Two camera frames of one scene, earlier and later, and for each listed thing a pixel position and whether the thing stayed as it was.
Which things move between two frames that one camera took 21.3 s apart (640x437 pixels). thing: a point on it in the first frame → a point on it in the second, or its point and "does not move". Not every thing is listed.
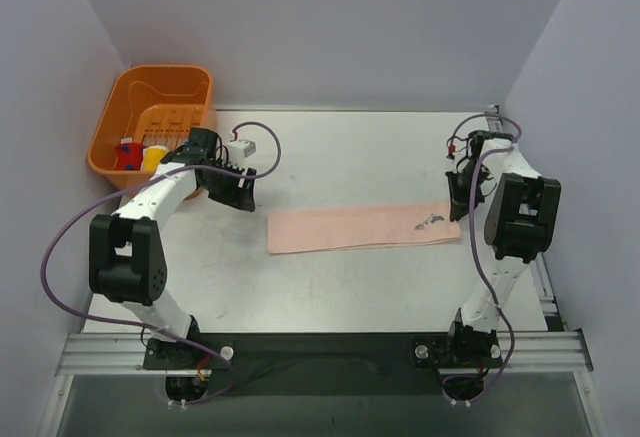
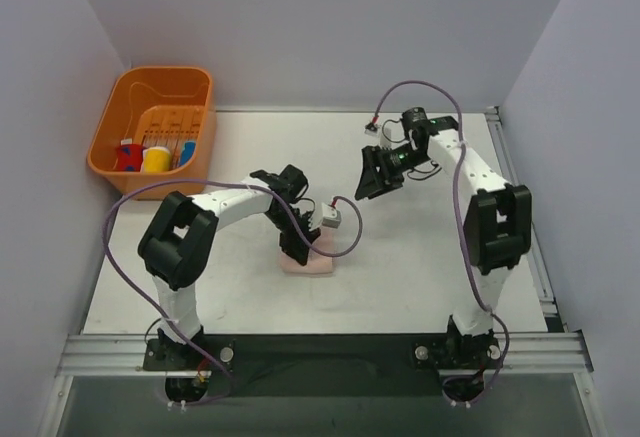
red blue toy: (129, 156) does not move
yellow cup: (151, 157) does not move
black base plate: (299, 364) does not move
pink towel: (361, 227) → (316, 263)
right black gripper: (461, 183) → (376, 169)
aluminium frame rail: (531, 353) does not move
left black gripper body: (232, 184) → (293, 239)
